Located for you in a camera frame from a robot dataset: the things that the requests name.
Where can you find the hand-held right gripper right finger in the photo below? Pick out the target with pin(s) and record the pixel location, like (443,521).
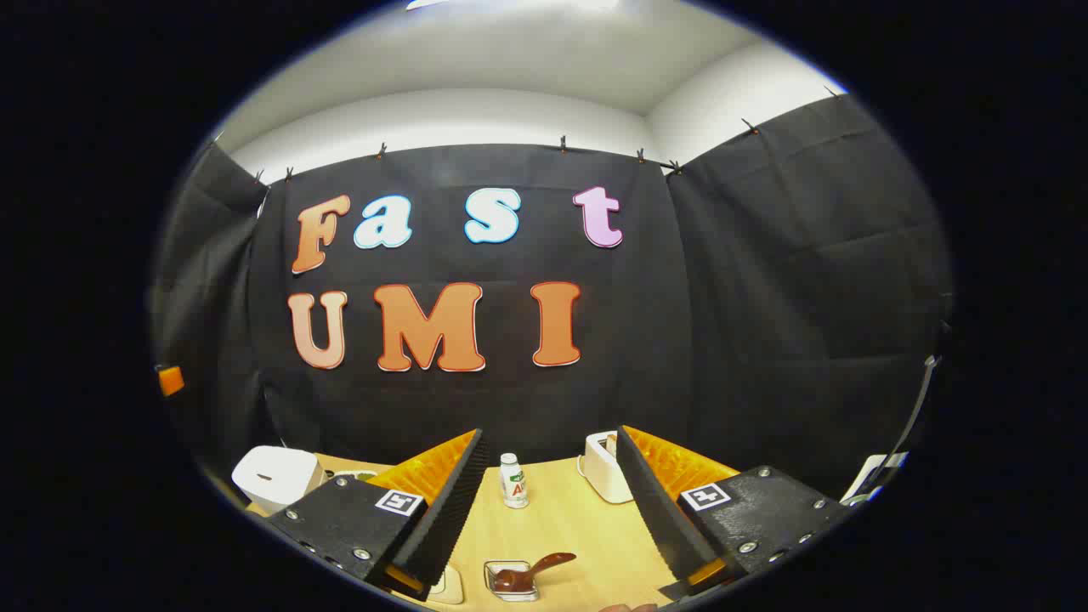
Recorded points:
(659,518)

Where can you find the cream chopstick holder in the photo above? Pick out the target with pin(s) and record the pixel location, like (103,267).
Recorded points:
(599,472)

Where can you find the black backdrop cloth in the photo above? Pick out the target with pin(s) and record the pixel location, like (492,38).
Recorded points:
(680,340)

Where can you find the white rice cooker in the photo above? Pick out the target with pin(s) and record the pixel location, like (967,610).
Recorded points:
(276,476)

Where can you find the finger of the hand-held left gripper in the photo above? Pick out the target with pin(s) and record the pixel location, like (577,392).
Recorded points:
(171,381)

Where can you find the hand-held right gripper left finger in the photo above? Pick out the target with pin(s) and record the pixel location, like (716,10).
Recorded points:
(450,518)

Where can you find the row of black cloth clips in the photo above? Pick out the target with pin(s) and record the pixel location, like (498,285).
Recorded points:
(563,144)

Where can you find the dark brown wooden spoon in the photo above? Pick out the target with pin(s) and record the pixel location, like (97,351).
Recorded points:
(514,580)

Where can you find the small dish with green filling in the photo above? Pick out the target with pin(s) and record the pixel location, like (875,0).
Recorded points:
(355,475)

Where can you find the clear glass dish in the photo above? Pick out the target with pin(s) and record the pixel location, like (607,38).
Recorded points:
(510,595)

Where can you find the small white bottle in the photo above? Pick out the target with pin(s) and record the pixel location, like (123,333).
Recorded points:
(512,484)

